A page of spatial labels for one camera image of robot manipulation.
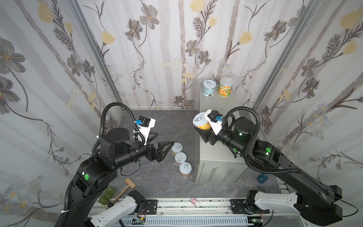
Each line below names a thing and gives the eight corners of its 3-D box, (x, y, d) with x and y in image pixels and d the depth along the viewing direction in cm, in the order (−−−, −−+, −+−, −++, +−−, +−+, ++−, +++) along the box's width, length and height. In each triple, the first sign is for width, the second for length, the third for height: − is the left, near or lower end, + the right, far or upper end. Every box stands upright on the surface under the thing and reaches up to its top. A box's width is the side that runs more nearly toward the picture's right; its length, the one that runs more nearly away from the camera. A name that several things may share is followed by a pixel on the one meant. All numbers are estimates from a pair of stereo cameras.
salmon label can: (179, 177, 86) (179, 173, 81) (179, 165, 91) (179, 161, 86) (191, 177, 86) (192, 174, 82) (191, 165, 91) (191, 161, 86)
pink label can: (174, 166, 90) (174, 162, 86) (175, 156, 95) (174, 152, 90) (186, 166, 90) (186, 162, 86) (186, 156, 95) (186, 152, 90)
